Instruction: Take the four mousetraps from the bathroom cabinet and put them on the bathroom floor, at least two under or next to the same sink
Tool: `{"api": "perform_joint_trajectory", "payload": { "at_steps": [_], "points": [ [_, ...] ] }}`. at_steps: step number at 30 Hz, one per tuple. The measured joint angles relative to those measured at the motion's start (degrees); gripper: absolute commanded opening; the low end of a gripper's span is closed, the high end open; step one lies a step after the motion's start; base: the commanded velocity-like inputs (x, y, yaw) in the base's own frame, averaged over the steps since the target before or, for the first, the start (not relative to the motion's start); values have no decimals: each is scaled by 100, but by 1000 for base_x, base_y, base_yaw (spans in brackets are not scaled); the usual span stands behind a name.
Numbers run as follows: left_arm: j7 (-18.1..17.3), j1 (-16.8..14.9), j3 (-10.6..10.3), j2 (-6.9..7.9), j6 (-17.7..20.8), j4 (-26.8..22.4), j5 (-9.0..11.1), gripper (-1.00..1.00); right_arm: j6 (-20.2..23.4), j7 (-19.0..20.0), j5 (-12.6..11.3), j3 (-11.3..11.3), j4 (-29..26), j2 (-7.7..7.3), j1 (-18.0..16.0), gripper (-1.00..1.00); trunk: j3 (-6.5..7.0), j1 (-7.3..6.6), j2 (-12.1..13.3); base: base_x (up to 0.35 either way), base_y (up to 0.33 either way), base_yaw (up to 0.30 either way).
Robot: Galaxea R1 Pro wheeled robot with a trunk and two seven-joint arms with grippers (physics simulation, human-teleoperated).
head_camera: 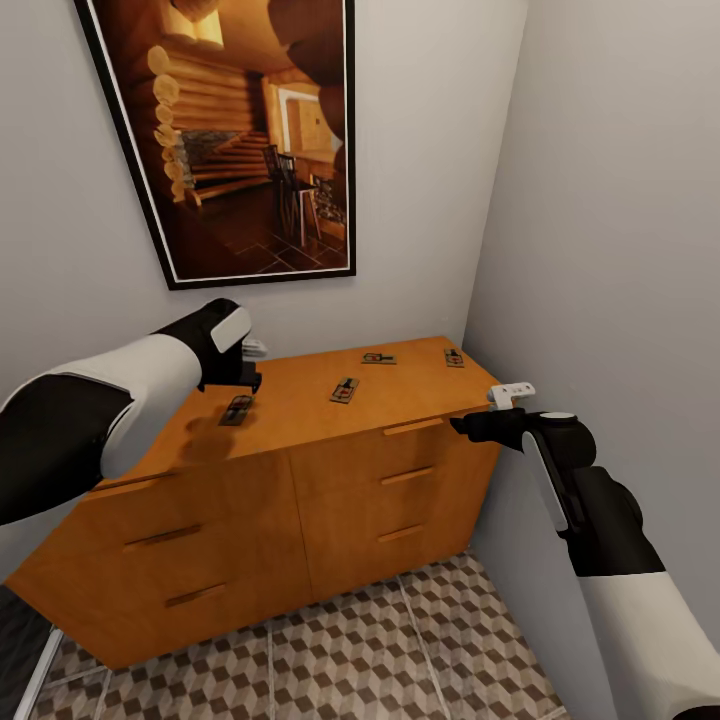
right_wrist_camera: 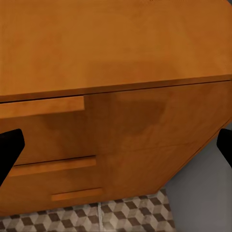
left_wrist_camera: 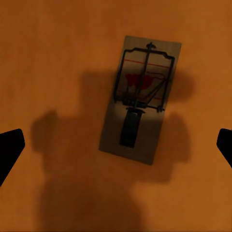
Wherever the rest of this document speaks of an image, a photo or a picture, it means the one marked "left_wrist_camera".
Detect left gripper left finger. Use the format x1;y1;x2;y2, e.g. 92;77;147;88
0;129;25;187

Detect mousetrap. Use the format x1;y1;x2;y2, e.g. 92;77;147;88
98;35;182;165

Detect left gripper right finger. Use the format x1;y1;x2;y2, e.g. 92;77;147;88
217;128;232;167

